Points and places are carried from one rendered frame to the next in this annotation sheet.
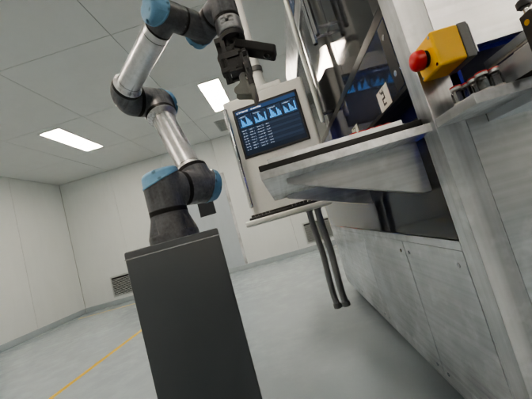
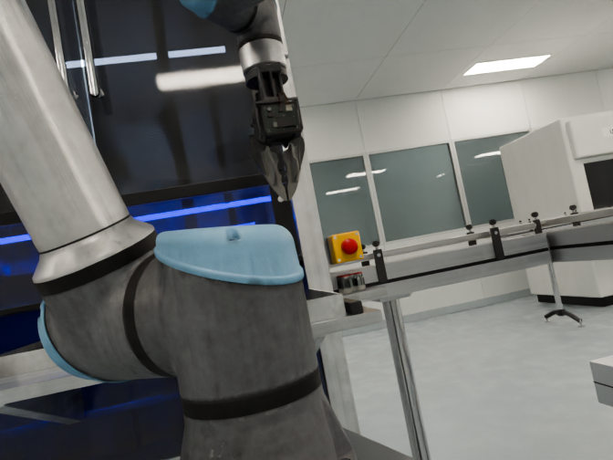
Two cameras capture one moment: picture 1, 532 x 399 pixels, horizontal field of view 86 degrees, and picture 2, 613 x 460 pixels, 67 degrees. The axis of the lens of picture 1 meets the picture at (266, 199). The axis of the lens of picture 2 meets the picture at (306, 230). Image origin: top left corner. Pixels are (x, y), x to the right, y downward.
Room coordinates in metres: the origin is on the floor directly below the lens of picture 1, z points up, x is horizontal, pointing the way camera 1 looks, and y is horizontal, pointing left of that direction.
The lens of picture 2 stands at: (0.92, 0.71, 0.97)
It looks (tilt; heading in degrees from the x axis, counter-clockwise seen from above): 4 degrees up; 257
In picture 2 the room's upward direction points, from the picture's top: 11 degrees counter-clockwise
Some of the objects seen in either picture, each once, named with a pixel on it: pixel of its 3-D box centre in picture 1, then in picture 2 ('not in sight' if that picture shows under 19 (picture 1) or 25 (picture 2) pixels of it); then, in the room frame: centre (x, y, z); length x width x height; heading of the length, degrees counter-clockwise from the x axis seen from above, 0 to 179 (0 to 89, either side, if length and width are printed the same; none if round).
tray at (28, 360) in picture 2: not in sight; (93, 341); (1.16, -0.34, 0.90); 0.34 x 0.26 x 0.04; 87
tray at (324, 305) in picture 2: (328, 157); (260, 312); (0.83, -0.21, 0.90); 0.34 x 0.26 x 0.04; 86
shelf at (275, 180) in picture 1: (336, 172); (175, 341); (0.99, -0.26, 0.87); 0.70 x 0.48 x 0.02; 177
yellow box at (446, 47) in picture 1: (442, 53); (344, 247); (0.56, -0.43, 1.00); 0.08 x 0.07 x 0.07; 87
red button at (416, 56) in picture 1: (420, 60); (348, 246); (0.57, -0.38, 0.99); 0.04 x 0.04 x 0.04; 87
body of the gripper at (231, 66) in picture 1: (234, 57); (273, 108); (0.77, -0.02, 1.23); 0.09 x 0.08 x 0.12; 87
